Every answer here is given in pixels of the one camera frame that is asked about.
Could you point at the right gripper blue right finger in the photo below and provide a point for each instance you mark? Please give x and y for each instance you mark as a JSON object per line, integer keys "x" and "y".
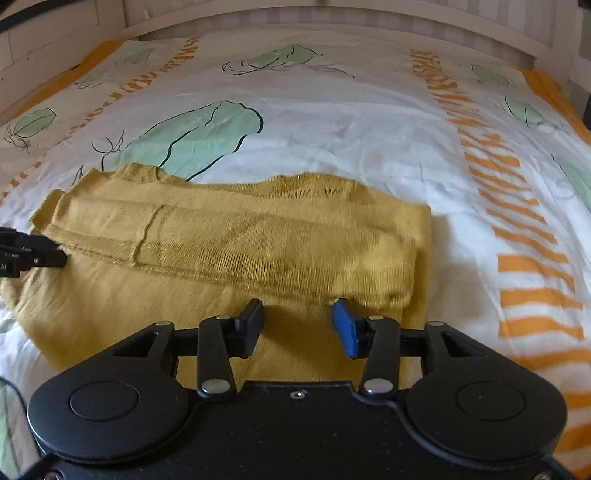
{"x": 373, "y": 338}

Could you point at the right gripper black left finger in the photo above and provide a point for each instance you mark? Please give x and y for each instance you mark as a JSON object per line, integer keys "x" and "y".
{"x": 221, "y": 338}

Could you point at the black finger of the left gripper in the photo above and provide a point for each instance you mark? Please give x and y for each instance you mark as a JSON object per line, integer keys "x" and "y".
{"x": 21, "y": 252}

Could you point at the mustard yellow knit sweater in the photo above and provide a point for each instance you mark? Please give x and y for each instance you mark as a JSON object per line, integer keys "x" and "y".
{"x": 144, "y": 247}

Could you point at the white leaf-print duvet cover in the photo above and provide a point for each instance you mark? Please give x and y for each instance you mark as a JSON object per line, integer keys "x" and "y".
{"x": 495, "y": 152}

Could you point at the orange bed sheet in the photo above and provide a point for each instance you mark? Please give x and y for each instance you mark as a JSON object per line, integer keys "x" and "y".
{"x": 95, "y": 57}

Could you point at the white wooden bed frame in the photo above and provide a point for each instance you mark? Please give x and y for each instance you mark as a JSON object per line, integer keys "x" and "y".
{"x": 42, "y": 39}

